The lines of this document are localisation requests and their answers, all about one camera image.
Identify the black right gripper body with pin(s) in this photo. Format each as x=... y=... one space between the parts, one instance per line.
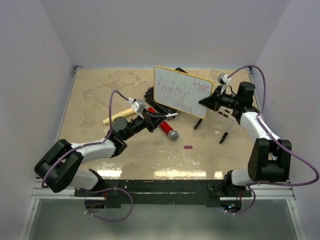
x=218 y=93

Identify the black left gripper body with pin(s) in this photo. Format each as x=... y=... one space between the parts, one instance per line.
x=147 y=122

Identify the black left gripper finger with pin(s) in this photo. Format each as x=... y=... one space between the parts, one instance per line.
x=156 y=120
x=156 y=114

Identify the white marker pen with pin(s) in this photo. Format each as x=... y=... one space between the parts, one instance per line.
x=171 y=114

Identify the yellow framed whiteboard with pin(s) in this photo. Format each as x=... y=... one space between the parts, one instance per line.
x=199 y=88

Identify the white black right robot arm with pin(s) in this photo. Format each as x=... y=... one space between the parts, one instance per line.
x=268 y=162

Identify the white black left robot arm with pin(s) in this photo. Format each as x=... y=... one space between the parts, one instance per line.
x=59 y=168

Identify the black whiteboard stand foot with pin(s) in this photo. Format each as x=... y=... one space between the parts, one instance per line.
x=198 y=124

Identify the black ribbed carrying case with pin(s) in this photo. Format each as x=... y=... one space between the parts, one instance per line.
x=168 y=93

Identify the red glitter microphone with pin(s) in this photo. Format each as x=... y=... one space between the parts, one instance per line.
x=171 y=133

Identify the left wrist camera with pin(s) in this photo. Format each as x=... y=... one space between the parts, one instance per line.
x=138 y=105

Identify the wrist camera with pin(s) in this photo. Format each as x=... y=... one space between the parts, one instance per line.
x=223 y=79
x=138 y=105

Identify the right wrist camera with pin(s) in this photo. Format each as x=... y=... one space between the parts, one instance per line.
x=223 y=79

